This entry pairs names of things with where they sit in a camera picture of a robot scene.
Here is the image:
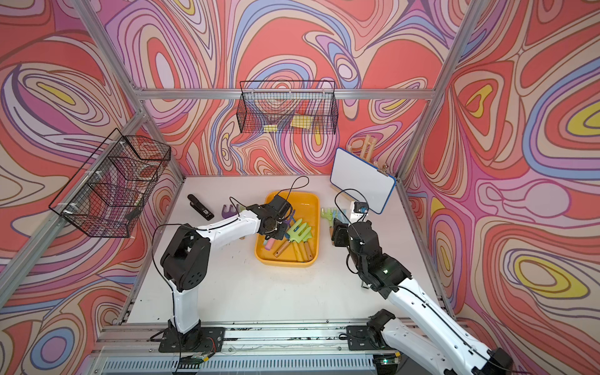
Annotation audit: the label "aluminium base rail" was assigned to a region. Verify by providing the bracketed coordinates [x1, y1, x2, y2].
[82, 320, 395, 374]

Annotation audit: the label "wooden easel stand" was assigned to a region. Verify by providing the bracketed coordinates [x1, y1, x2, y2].
[329, 133, 390, 213]

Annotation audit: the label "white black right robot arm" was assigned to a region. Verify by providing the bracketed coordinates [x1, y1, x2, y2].
[332, 220, 513, 374]

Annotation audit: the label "purple hand rake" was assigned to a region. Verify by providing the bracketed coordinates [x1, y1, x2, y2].
[221, 204, 239, 219]

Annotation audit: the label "green garden fork wooden handle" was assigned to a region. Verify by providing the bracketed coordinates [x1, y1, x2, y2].
[274, 219, 312, 258]

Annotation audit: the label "black wire basket wall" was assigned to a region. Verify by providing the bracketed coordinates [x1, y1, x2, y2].
[48, 129, 171, 238]
[236, 79, 339, 134]

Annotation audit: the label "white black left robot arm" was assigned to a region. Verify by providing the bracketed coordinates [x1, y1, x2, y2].
[159, 195, 292, 354]

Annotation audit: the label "blue framed whiteboard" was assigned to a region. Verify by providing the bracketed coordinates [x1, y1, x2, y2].
[329, 147, 398, 215]

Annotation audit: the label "black wire basket back wall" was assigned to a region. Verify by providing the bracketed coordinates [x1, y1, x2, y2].
[236, 79, 339, 134]

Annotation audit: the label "black stapler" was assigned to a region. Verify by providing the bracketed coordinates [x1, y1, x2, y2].
[187, 194, 215, 221]

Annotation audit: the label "black wire basket left wall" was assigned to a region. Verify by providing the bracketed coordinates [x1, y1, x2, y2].
[48, 129, 171, 238]

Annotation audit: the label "green hand rake wooden handle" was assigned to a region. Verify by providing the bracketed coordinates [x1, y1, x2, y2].
[320, 208, 337, 237]

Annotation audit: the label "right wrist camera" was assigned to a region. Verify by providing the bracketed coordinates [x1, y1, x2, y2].
[349, 201, 369, 223]

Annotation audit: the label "yellow plastic storage box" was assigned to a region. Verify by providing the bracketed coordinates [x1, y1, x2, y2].
[255, 192, 320, 267]

